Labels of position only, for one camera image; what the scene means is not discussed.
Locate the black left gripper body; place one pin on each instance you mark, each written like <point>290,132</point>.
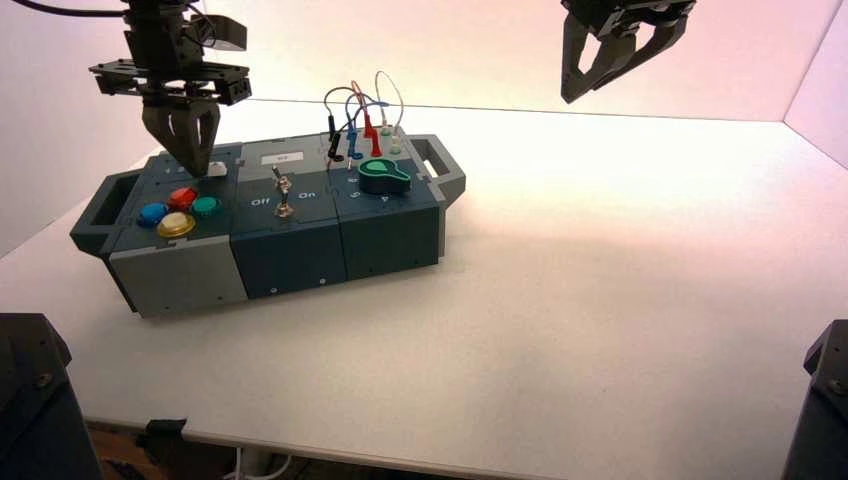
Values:
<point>172,79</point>

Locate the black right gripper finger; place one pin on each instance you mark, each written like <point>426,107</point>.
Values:
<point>570,79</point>
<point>666,36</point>

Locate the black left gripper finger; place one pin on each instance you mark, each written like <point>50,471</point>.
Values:
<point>204,139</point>
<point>162,136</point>

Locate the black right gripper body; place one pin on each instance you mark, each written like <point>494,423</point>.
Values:
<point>626,13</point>

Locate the large white slider knob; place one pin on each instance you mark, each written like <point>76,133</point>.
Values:
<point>217,169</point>

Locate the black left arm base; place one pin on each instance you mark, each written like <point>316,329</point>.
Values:
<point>33,411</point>

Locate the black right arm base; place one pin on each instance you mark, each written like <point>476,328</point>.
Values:
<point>825,411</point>

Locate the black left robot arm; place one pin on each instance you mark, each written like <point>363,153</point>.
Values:
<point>159,33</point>

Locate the red push button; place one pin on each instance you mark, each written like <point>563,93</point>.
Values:
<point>181,198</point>

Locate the green push button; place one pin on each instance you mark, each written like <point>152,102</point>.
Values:
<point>206,206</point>

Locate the blue push button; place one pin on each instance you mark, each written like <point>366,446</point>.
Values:
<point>153,214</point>

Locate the yellow push button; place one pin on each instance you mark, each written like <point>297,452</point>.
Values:
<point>176,225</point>

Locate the grey and teal control box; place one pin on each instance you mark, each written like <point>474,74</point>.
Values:
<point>291,252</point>

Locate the green rotary knob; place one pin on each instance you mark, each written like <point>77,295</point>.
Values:
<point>383,176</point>

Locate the black table clamp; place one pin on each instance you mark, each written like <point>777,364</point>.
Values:
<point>162,430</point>

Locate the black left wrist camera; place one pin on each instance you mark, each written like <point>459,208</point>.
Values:
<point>225,33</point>

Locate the metal toggle switch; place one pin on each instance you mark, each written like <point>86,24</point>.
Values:
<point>283,195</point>

